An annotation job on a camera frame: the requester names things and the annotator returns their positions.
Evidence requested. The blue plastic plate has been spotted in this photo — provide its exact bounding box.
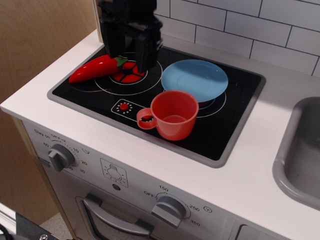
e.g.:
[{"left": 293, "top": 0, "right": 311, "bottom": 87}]
[{"left": 161, "top": 59, "right": 229, "bottom": 103}]

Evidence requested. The red toy chili pepper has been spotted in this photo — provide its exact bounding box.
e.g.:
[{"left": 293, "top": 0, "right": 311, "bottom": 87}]
[{"left": 68, "top": 54, "right": 128, "bottom": 84}]

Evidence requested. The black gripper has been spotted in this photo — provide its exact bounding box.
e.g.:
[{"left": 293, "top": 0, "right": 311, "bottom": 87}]
[{"left": 97, "top": 0, "right": 163, "bottom": 73}]

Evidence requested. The grey timer knob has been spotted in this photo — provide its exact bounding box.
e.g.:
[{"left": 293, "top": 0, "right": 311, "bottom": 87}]
[{"left": 48, "top": 144, "right": 75, "bottom": 172}]

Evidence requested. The grey toy sink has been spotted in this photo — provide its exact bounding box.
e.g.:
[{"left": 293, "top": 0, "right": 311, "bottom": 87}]
[{"left": 272, "top": 97, "right": 320, "bottom": 210}]

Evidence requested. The red plastic cup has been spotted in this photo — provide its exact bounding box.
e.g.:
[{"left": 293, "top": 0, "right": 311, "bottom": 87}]
[{"left": 136, "top": 90, "right": 199, "bottom": 141}]

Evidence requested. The grey temperature knob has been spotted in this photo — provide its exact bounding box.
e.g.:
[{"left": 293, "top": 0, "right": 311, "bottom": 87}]
[{"left": 151, "top": 194, "right": 187, "bottom": 229}]

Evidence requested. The black base with cable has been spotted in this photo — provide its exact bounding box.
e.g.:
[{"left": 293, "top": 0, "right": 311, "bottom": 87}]
[{"left": 0, "top": 212, "right": 59, "bottom": 240}]

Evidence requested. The green toy bell pepper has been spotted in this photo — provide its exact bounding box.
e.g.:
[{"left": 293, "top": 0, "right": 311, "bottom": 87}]
[{"left": 125, "top": 35, "right": 133, "bottom": 49}]

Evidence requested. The grey oven door handle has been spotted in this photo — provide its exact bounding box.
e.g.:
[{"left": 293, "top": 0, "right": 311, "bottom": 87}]
[{"left": 83, "top": 193, "right": 154, "bottom": 238}]

